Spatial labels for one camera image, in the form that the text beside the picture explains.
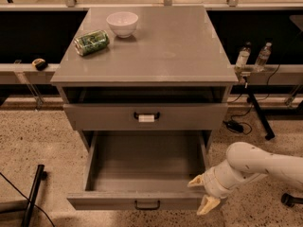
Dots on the black yellow tape measure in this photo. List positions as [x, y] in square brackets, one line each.
[40, 64]

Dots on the black caster wheel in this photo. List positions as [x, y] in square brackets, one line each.
[290, 201]

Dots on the green soda can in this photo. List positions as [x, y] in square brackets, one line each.
[91, 42]

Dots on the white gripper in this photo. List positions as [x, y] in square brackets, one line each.
[210, 182]

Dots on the black stand leg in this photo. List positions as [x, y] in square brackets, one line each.
[269, 132]
[40, 175]

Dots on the white ceramic bowl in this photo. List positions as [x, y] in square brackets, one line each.
[123, 23]

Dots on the clear water bottle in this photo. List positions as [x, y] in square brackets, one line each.
[263, 57]
[243, 56]

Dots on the grey drawer cabinet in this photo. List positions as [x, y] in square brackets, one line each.
[173, 57]

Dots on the clear water bottle left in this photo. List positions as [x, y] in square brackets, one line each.
[243, 56]

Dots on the grey top drawer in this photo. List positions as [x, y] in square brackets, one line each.
[145, 117]

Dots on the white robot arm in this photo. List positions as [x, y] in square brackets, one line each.
[245, 163]

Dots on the grey drawer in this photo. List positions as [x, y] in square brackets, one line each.
[145, 117]
[142, 170]

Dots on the clear water bottle right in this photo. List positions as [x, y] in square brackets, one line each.
[263, 57]

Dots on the black stand leg right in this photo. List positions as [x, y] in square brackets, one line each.
[269, 132]

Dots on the grey metal rail shelf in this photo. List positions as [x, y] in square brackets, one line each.
[15, 73]

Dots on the black stand leg left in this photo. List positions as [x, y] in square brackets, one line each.
[40, 175]

